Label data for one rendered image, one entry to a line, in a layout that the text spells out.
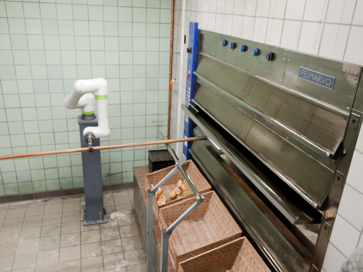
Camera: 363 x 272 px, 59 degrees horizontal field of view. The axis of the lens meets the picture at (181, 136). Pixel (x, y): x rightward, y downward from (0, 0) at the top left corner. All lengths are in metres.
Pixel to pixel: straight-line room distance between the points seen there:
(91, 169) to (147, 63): 1.35
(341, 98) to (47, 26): 2.95
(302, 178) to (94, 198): 2.45
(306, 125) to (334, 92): 0.22
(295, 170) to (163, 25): 2.52
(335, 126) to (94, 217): 2.85
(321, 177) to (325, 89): 0.41
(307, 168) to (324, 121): 0.26
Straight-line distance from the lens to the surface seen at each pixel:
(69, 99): 3.06
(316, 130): 1.60
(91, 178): 3.50
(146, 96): 3.88
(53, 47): 3.71
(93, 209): 3.71
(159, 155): 3.40
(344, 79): 1.50
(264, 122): 1.97
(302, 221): 1.61
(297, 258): 1.93
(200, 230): 2.72
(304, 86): 1.69
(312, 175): 1.67
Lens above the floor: 2.28
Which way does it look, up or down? 22 degrees down
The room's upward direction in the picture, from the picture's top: 3 degrees clockwise
